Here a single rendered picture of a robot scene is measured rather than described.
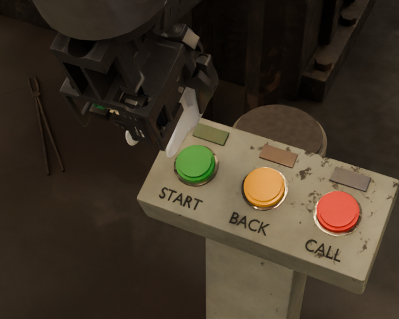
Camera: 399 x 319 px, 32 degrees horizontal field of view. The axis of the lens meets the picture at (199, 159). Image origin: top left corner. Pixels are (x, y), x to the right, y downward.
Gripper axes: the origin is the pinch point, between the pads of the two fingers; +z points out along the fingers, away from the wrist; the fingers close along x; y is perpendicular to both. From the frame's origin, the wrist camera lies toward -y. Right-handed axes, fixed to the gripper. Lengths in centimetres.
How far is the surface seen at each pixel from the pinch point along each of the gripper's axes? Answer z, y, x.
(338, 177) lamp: 10.3, -3.1, 13.5
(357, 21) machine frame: 97, -84, -7
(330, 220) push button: 9.4, 1.8, 14.2
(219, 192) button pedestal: 10.4, 2.1, 2.9
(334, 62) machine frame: 91, -66, -8
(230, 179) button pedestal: 10.4, 0.5, 3.5
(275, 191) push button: 9.3, 0.7, 8.4
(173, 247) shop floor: 76, -7, -21
